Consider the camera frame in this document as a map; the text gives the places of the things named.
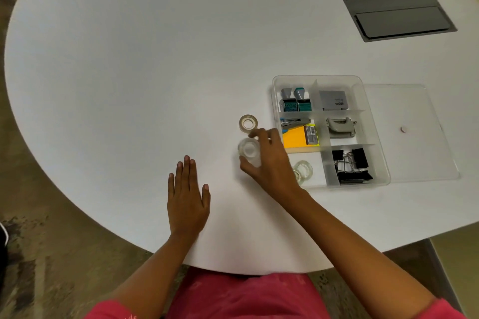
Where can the person's left hand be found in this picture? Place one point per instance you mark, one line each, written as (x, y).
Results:
(187, 206)

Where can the person's right hand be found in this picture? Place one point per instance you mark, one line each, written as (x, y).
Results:
(275, 165)

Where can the person's left middle finger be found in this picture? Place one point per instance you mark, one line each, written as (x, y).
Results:
(186, 175)

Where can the person's left thumb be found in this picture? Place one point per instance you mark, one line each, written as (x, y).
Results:
(206, 195)

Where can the person's left little finger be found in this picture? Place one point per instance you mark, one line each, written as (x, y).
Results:
(171, 188)

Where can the person's right thumb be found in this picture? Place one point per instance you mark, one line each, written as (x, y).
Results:
(249, 169)

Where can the clear tape roll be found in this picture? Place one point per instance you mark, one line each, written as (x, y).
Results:
(248, 149)
(303, 172)

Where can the person's left forearm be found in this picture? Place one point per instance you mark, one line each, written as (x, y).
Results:
(157, 274)

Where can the person's right forearm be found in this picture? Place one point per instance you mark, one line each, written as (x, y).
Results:
(355, 247)

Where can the tape roll with beige core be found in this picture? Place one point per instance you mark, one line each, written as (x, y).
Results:
(248, 122)

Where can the orange sticky note pad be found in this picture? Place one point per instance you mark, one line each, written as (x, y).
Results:
(293, 139)

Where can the grey and blue stapler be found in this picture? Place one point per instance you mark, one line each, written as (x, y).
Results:
(295, 123)

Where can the small yellow staples box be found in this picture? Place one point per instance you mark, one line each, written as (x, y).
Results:
(311, 135)

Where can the teal and grey stamp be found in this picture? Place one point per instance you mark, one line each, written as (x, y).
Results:
(302, 100)
(287, 101)

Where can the black binder clip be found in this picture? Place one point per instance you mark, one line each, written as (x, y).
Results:
(338, 155)
(353, 178)
(360, 158)

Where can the grey hole punch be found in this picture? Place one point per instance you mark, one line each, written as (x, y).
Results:
(340, 127)

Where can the pink clothing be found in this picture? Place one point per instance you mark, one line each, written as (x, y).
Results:
(243, 296)

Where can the grey cardboard box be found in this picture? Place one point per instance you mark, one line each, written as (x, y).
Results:
(333, 101)

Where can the clear plastic organizer tray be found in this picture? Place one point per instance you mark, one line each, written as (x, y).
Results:
(359, 132)

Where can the clear plastic lid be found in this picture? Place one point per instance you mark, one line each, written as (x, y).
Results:
(415, 150)

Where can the dark object at floor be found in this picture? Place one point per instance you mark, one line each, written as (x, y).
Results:
(3, 244)

